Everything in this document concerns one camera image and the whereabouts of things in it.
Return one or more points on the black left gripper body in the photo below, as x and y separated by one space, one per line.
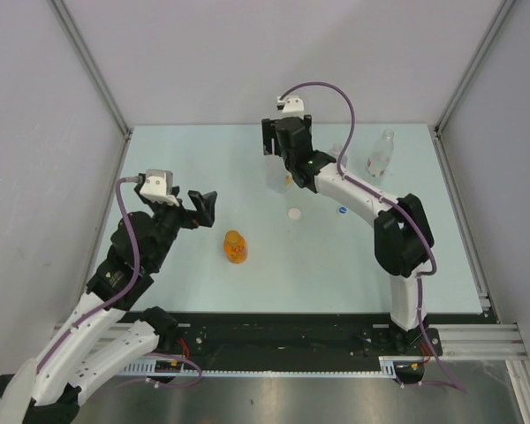
170 218

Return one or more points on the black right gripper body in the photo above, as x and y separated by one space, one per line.
268 133

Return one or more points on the clear blue-label Pocari bottle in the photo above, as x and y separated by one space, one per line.
336 152

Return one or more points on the square clear NFC juice bottle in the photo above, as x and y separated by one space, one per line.
277 177

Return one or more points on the white NFC bottle cap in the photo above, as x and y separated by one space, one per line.
294 213

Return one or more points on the clear red-label water bottle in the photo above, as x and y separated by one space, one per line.
381 154

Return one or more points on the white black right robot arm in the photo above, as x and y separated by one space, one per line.
403 240

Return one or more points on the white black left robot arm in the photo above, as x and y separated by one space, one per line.
52 387

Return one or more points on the small orange juice bottle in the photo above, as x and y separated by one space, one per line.
234 246

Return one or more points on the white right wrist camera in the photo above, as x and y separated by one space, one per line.
290 106

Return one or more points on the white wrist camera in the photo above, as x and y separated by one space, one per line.
157 187
290 106

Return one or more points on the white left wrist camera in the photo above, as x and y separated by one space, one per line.
157 187

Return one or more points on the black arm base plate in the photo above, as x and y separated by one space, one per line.
366 333

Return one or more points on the white slotted cable duct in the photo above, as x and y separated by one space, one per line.
166 368

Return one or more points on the aluminium frame rails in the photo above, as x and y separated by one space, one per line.
490 339

